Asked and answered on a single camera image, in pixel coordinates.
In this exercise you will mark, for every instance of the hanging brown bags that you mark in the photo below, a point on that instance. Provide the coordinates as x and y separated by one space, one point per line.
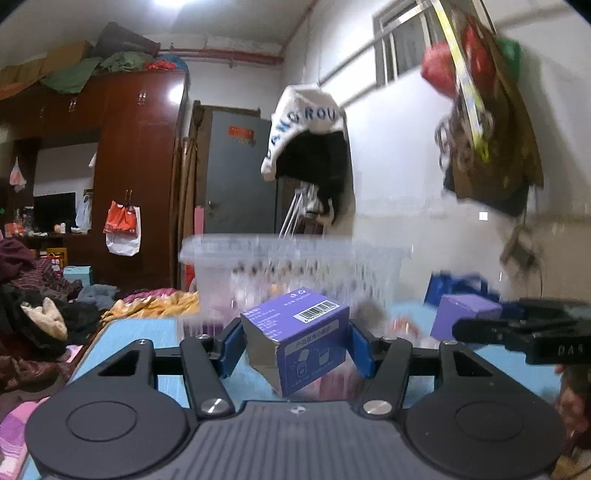
489 138

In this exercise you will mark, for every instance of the red ceiling pipe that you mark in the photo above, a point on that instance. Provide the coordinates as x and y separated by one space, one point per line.
231 53

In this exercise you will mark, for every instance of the person's right hand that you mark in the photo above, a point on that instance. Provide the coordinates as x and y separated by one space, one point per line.
577 401

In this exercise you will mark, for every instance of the grey door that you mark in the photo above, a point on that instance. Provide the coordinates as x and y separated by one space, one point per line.
240 184

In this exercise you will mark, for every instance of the pink floral blanket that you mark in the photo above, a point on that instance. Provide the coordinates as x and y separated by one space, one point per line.
18 438

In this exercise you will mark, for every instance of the wooden boards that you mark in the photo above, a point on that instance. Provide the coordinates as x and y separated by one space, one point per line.
187 207

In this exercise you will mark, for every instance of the small white and orange bag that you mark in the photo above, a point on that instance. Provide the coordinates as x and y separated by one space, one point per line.
17 175

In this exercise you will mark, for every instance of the grey blue cloth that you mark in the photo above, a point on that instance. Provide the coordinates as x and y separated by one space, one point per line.
99 295

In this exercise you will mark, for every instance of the blue shopping bag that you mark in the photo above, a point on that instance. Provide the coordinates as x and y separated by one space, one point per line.
461 284

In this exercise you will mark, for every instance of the stack of cardboard boxes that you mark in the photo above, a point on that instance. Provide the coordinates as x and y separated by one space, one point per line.
41 64

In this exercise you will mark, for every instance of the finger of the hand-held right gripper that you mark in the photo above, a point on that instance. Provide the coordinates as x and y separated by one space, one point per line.
480 331
554 308

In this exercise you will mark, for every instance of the dark clothes pile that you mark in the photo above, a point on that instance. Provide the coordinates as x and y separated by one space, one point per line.
32 314

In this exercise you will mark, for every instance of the red and white plastic bag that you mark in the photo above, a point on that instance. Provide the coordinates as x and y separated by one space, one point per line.
121 221

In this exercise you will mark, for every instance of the red printed sack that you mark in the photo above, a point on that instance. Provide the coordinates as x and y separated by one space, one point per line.
190 277

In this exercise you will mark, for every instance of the purple box with grey side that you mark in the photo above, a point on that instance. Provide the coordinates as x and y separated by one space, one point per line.
295 341

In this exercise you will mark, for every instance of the green cloth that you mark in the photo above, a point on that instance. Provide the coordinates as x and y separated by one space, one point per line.
92 69

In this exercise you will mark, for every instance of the black garment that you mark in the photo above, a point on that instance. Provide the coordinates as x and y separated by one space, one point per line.
323 170

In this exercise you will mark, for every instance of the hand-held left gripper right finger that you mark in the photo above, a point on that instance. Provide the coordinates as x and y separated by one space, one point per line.
362 355

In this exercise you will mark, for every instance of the teal cardboard box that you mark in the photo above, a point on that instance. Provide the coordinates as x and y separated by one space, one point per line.
78 276

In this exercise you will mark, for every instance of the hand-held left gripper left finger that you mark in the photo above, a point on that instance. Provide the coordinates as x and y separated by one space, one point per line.
231 353

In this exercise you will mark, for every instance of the black television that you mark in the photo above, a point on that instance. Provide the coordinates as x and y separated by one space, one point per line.
53 212

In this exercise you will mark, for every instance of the orange and yellow blanket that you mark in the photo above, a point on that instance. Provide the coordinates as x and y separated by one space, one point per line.
152 302

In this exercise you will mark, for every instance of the red and blue bundle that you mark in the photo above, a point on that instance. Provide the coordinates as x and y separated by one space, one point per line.
168 63

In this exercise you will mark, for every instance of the pink roll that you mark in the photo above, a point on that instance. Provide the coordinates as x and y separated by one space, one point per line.
199 221

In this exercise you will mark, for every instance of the white printed tote bag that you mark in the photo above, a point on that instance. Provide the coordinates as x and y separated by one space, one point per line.
300 110

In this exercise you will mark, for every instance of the small purple box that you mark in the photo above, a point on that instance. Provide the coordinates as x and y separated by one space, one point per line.
457 314

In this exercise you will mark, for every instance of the brown wooden wardrobe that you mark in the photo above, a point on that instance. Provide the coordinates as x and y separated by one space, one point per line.
134 184

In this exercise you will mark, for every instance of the dark suitcase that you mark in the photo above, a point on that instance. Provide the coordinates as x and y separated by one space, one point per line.
124 39

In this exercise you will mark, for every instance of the white plastic basket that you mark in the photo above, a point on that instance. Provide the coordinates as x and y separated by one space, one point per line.
295 263

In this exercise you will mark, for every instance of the metal framed window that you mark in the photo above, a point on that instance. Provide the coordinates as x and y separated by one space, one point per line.
406 41

